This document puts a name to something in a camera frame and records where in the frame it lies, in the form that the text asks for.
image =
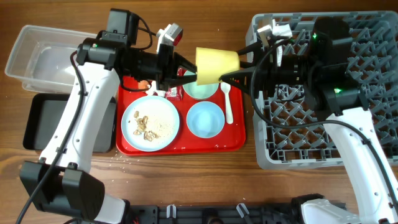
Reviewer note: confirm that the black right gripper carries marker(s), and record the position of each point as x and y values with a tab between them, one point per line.
259	70

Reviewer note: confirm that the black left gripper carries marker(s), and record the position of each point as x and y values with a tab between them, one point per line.
168	66

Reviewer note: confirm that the red snack wrapper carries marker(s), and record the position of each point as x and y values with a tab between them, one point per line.
175	93

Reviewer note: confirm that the mint green bowl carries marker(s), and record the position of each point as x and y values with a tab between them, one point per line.
200	92

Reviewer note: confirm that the white plastic spoon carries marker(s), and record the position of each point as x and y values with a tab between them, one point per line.
226	88

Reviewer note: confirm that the yellow plastic cup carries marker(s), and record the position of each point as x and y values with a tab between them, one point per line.
213	63

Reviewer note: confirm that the orange carrot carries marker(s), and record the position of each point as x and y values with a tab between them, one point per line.
143	85

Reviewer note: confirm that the light blue bowl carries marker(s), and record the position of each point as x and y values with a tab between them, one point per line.
205	119

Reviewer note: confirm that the light blue plate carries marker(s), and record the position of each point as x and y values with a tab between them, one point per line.
164	120

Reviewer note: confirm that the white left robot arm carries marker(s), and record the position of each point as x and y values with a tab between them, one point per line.
60	181

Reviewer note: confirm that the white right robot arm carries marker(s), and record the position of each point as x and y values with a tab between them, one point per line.
341	108

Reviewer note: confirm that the grey dishwasher rack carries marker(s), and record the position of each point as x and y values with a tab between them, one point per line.
372	61

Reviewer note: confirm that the crumpled white tissue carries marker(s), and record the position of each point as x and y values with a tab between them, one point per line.
153	91

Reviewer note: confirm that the nut shells food scraps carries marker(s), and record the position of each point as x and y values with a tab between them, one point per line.
142	129

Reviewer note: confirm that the red plastic tray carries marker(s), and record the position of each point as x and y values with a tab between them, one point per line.
231	138

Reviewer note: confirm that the black bin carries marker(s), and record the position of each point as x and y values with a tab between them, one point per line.
45	113

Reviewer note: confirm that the clear plastic bin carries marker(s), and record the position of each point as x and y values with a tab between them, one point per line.
40	58

